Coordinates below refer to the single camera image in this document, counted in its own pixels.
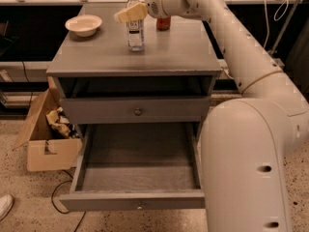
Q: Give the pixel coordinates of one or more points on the clear plastic water bottle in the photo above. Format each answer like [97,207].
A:
[135,31]

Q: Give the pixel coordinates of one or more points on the open cardboard box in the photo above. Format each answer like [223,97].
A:
[47,149]

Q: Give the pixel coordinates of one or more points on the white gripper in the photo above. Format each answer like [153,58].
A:
[154,0]

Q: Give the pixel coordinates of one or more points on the grey drawer cabinet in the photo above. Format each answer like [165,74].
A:
[177,63]

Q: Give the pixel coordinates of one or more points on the white ceramic bowl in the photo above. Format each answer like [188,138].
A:
[84,25]

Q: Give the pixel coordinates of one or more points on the crumpled yellow packing scraps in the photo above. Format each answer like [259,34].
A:
[59,122]

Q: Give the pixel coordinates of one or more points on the grey wall ledge rail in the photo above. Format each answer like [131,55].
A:
[36,71]

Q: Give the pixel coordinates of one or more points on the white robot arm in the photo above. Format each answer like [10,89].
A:
[243,141]

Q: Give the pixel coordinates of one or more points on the open grey lower drawer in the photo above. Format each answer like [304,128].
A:
[137,167]

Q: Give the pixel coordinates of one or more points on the red soda can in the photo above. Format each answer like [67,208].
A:
[163,23]

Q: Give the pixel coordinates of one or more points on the closed grey upper drawer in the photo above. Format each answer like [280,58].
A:
[135,110]

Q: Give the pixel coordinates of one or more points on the white shoe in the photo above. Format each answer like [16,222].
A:
[6,203]

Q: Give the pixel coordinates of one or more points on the metal stand pole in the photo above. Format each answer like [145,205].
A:
[287,10]

